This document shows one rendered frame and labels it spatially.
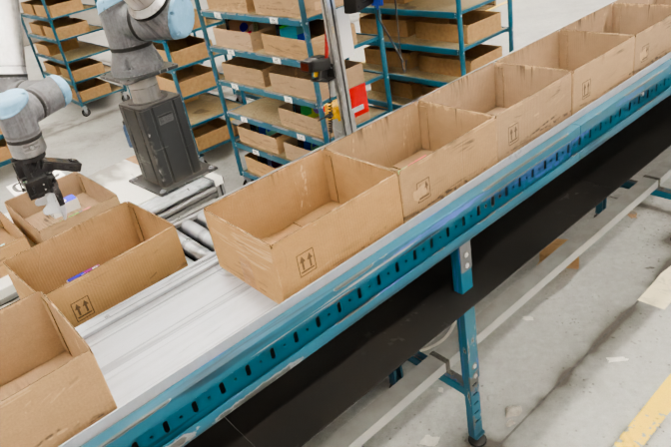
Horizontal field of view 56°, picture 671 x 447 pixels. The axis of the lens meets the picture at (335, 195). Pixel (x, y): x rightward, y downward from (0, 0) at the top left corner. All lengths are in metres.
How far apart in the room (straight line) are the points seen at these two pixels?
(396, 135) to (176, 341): 0.92
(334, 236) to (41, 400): 0.67
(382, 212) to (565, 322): 1.32
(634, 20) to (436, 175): 1.45
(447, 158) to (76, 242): 1.12
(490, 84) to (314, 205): 0.82
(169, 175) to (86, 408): 1.34
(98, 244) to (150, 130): 0.54
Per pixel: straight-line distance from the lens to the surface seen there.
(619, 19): 2.90
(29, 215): 2.63
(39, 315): 1.49
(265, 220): 1.67
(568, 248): 2.60
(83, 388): 1.26
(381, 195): 1.51
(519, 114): 1.90
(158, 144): 2.42
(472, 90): 2.18
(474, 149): 1.75
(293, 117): 3.31
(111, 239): 2.07
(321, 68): 2.47
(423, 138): 2.01
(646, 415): 2.38
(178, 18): 2.22
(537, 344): 2.58
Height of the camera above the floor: 1.73
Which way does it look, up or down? 28 degrees down
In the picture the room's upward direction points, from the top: 11 degrees counter-clockwise
